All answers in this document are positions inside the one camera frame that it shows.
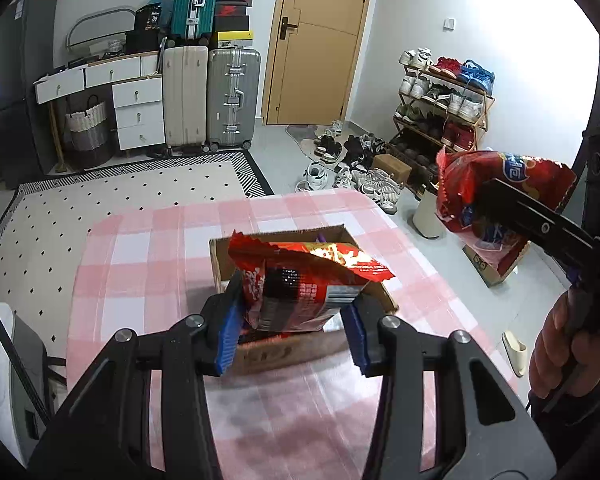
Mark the red chip bag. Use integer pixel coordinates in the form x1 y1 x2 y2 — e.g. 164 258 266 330
437 151 576 257

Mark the red black snack pack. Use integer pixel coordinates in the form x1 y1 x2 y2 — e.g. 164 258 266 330
228 231 394 333

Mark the person's right hand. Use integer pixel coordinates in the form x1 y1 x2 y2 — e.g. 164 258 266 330
529 292 600 399

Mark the open cardboard box on floor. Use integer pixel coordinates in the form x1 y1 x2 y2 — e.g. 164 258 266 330
463 242 530 287

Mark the pink checked tablecloth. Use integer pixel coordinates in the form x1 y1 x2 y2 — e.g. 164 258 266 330
67 191 506 479

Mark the brown cardboard SF box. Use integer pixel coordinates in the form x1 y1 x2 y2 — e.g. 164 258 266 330
209 224 398 375

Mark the white trash bin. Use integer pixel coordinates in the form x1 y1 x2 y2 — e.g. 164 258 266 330
412 188 444 240

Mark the dotted white rug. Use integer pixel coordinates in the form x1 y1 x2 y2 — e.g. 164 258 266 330
0 150 272 356

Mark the small brown box on floor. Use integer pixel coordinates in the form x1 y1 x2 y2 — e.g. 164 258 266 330
372 154 412 185

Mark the wooden shoe rack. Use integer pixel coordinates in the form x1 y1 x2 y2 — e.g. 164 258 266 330
388 48 495 197

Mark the woven laundry basket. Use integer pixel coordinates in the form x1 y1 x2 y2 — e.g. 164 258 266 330
65 93 114 170

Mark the white drawer desk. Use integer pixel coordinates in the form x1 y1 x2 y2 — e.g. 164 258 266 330
33 51 166 151

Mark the wooden door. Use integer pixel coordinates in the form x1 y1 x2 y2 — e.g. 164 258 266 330
262 0 370 126

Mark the beige suitcase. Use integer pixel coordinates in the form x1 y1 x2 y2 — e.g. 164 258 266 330
161 46 209 152

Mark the silver suitcase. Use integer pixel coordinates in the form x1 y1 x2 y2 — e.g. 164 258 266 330
207 47 261 152

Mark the dark refrigerator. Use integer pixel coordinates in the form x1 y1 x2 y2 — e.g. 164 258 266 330
0 0 57 188

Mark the stack of shoe boxes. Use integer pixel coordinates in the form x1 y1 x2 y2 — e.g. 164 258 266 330
213 0 253 49

